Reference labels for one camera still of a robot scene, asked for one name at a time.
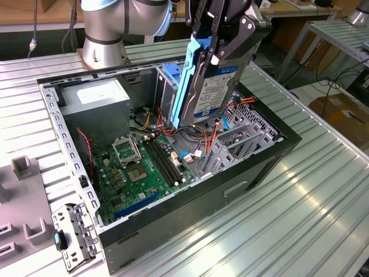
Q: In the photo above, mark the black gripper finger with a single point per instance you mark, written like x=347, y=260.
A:
x=239, y=34
x=196, y=17

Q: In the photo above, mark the hard disk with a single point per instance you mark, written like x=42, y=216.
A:
x=213, y=92

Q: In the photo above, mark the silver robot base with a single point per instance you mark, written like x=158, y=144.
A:
x=359, y=17

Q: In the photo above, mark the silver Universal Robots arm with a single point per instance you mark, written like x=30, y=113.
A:
x=101, y=29

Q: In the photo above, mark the grey metal disk bay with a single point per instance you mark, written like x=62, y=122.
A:
x=222, y=153

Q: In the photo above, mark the blue plastic drive latch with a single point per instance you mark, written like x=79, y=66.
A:
x=170, y=72

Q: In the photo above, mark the grey optical drive cage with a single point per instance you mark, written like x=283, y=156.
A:
x=165, y=101

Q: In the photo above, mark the metal slat side table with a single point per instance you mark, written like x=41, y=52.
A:
x=340, y=34

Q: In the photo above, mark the brown cardboard box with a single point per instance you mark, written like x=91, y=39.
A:
x=340, y=115

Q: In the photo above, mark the grey power supply unit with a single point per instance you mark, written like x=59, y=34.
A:
x=95, y=121

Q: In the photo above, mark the black RAM slot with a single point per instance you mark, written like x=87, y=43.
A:
x=170, y=163
x=162, y=163
x=166, y=163
x=158, y=163

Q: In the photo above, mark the CPU socket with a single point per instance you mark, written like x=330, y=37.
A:
x=137, y=174

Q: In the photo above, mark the green motherboard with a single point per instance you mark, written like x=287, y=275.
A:
x=144, y=187

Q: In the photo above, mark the black open PC case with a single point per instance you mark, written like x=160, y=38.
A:
x=184, y=213

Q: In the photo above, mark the blue expansion slot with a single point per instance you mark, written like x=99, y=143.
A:
x=135, y=205

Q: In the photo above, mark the grey parts rack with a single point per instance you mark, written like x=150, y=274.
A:
x=26, y=199

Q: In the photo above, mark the black latch with teal tab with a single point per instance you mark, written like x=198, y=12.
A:
x=57, y=239

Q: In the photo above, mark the wooden desk with white frame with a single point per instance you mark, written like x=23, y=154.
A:
x=17, y=14

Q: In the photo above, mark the grey metal expansion bracket clamp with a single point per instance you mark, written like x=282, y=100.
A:
x=80, y=228

